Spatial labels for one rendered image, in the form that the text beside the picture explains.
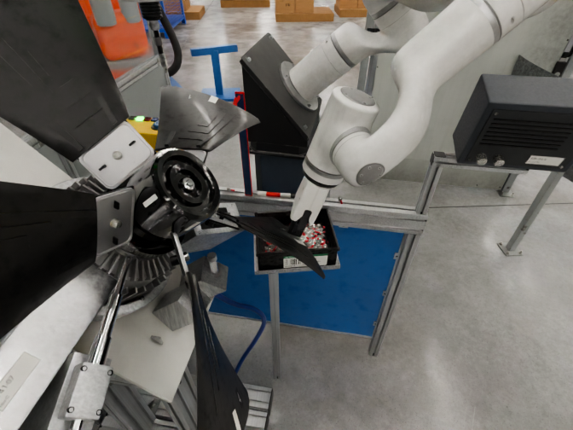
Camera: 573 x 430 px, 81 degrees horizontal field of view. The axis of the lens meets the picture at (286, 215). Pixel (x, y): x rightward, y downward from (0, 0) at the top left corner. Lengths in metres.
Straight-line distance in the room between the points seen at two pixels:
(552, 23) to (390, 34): 1.52
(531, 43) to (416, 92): 2.00
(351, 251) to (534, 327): 1.20
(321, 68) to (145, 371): 0.93
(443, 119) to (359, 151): 2.05
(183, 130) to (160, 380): 0.48
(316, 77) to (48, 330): 0.95
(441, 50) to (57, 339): 0.66
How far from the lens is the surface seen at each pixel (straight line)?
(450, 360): 1.84
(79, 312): 0.57
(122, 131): 0.57
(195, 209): 0.51
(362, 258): 1.22
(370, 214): 1.08
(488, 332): 2.01
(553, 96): 0.95
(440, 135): 2.61
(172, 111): 0.77
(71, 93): 0.57
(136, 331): 0.73
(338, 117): 0.56
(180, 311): 0.70
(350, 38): 1.12
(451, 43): 0.60
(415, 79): 0.56
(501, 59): 2.50
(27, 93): 0.59
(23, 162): 0.77
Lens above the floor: 1.51
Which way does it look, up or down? 41 degrees down
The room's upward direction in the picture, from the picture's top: straight up
